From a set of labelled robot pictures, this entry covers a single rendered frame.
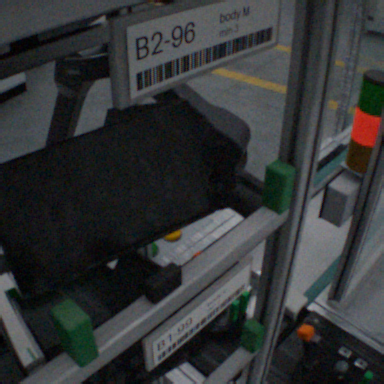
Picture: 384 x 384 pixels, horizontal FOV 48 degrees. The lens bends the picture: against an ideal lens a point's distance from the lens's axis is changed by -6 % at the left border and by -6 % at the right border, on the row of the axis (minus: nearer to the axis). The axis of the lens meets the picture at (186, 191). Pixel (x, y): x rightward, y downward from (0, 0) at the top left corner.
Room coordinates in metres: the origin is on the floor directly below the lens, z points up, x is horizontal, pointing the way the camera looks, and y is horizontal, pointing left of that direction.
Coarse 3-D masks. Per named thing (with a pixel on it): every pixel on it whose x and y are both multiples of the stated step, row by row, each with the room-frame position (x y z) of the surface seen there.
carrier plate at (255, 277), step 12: (252, 276) 0.60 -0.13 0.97; (288, 324) 0.48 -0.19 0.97; (240, 336) 0.46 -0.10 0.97; (216, 348) 0.43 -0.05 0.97; (228, 348) 0.43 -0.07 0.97; (192, 360) 0.41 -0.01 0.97; (204, 360) 0.41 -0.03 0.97; (216, 360) 0.41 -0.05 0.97; (204, 372) 0.39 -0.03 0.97; (240, 372) 0.38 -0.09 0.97
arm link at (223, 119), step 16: (64, 64) 0.60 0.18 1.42; (80, 64) 0.59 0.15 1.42; (96, 64) 0.59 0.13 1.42; (80, 80) 0.60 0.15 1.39; (160, 96) 0.58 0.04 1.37; (176, 96) 0.57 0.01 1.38; (192, 96) 0.58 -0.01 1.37; (192, 112) 0.56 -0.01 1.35; (208, 112) 0.57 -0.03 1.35; (224, 112) 0.59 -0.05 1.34; (208, 128) 0.55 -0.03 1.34; (224, 128) 0.55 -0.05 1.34; (240, 128) 0.56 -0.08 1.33; (208, 144) 0.54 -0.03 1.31; (240, 144) 0.53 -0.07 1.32; (208, 160) 0.54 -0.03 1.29
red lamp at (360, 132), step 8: (360, 112) 0.57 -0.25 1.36; (360, 120) 0.56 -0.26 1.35; (368, 120) 0.55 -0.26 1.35; (376, 120) 0.55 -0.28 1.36; (352, 128) 0.58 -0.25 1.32; (360, 128) 0.56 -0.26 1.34; (368, 128) 0.55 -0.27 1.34; (376, 128) 0.55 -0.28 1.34; (352, 136) 0.57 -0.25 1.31; (360, 136) 0.56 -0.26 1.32; (368, 136) 0.55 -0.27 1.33; (368, 144) 0.55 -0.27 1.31
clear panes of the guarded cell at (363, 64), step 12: (372, 0) 1.32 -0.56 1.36; (372, 12) 1.33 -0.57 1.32; (372, 24) 1.34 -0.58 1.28; (372, 36) 1.35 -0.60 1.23; (360, 48) 1.29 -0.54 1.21; (372, 48) 1.37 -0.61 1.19; (360, 60) 1.30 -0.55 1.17; (372, 60) 1.38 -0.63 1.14; (360, 72) 1.32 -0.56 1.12; (360, 84) 1.33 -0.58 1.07; (348, 120) 1.30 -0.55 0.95
